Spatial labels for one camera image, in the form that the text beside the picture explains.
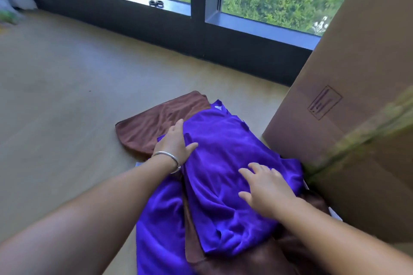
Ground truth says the person's right hand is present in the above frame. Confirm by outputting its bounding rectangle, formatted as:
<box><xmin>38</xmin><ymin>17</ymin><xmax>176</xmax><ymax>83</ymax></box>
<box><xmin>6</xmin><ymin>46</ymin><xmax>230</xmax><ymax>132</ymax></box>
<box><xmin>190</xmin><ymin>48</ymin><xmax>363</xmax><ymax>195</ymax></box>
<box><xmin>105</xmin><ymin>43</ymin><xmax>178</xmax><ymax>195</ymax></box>
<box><xmin>238</xmin><ymin>162</ymin><xmax>301</xmax><ymax>220</ymax></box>

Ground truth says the person's left hand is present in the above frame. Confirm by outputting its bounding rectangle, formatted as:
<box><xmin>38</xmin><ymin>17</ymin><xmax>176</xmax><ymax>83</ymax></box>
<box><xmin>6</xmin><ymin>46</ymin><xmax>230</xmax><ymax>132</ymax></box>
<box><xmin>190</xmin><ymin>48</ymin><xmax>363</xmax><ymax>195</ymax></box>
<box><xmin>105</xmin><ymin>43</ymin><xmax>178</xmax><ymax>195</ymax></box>
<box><xmin>151</xmin><ymin>119</ymin><xmax>199</xmax><ymax>174</ymax></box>

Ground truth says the brown towel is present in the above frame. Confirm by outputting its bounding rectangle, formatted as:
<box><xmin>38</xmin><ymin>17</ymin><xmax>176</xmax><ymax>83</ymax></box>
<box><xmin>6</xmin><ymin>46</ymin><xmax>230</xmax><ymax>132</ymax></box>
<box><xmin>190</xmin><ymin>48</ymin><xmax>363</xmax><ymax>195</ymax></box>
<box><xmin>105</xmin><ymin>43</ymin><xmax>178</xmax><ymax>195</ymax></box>
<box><xmin>115</xmin><ymin>91</ymin><xmax>210</xmax><ymax>156</ymax></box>
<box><xmin>182</xmin><ymin>187</ymin><xmax>333</xmax><ymax>275</ymax></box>

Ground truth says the purple towel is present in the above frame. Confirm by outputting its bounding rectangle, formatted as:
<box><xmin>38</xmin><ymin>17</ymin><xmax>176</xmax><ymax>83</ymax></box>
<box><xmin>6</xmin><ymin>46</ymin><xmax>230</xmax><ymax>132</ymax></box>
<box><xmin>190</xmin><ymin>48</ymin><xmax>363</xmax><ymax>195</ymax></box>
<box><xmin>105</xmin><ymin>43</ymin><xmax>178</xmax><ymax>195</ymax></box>
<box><xmin>135</xmin><ymin>174</ymin><xmax>194</xmax><ymax>275</ymax></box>
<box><xmin>157</xmin><ymin>100</ymin><xmax>305</xmax><ymax>258</ymax></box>

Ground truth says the person's right forearm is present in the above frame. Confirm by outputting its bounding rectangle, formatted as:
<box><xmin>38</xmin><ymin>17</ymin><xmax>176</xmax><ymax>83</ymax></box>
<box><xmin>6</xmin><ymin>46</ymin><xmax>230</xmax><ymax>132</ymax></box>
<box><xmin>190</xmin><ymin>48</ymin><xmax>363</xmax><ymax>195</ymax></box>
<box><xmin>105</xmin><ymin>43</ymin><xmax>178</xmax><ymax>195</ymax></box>
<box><xmin>263</xmin><ymin>197</ymin><xmax>413</xmax><ymax>275</ymax></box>

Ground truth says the person's left forearm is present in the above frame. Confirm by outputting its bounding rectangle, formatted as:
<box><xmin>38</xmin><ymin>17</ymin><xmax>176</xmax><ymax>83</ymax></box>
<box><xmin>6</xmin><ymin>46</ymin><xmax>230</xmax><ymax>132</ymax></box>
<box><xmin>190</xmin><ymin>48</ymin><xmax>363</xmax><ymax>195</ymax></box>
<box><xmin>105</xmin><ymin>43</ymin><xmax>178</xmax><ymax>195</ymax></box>
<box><xmin>0</xmin><ymin>155</ymin><xmax>180</xmax><ymax>275</ymax></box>

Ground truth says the dark framed window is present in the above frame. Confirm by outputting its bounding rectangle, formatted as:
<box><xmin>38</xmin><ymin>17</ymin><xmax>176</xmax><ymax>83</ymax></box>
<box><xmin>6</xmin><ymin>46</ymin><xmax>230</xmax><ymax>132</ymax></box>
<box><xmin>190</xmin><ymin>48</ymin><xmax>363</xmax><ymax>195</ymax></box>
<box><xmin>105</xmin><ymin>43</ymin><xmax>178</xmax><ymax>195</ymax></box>
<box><xmin>9</xmin><ymin>0</ymin><xmax>368</xmax><ymax>87</ymax></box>

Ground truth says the brown cardboard box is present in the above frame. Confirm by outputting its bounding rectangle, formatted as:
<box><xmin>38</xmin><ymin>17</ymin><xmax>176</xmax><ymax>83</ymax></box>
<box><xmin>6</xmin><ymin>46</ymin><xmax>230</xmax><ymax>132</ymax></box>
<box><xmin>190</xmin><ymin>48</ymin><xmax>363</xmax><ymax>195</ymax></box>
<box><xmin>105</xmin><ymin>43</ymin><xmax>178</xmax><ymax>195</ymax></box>
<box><xmin>262</xmin><ymin>0</ymin><xmax>413</xmax><ymax>246</ymax></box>

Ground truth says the clear bag of yellow items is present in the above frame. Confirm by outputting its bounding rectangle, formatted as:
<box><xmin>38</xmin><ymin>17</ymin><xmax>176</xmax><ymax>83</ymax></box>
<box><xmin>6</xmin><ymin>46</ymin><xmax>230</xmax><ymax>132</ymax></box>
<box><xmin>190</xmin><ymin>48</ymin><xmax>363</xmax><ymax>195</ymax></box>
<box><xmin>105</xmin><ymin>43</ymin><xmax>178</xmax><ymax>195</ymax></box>
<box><xmin>0</xmin><ymin>9</ymin><xmax>20</xmax><ymax>26</ymax></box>

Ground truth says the silver bracelet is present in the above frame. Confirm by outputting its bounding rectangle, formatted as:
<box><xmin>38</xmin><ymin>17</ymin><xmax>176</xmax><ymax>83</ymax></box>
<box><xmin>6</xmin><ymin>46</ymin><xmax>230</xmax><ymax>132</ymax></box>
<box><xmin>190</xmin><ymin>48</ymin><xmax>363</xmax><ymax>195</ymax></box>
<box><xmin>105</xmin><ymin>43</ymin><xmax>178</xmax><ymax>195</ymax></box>
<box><xmin>151</xmin><ymin>151</ymin><xmax>182</xmax><ymax>174</ymax></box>

